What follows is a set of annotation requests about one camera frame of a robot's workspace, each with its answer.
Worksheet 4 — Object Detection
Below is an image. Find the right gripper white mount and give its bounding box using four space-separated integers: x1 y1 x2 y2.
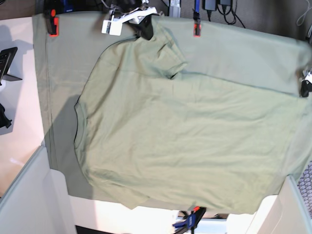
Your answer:
107 5 157 40

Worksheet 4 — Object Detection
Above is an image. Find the light green T-shirt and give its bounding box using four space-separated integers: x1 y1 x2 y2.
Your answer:
74 24 312 213

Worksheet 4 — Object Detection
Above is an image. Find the black power adapter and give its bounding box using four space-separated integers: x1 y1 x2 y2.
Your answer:
203 0 217 11

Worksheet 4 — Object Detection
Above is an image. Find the green table cover cloth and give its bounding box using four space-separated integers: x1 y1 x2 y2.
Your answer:
32 12 312 202

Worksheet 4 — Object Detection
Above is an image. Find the orange black clamp left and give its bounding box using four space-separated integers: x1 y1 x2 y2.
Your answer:
44 9 59 37

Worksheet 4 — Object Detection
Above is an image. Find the black tablet stand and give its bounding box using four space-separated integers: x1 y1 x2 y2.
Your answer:
0 47 22 81

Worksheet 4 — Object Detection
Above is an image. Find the black object table edge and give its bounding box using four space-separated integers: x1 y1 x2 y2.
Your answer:
0 104 12 128

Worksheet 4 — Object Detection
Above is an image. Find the blue orange clamp bottom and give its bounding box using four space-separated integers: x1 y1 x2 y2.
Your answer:
173 206 206 234

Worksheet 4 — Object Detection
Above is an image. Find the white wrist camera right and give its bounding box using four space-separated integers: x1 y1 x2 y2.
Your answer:
101 20 122 36

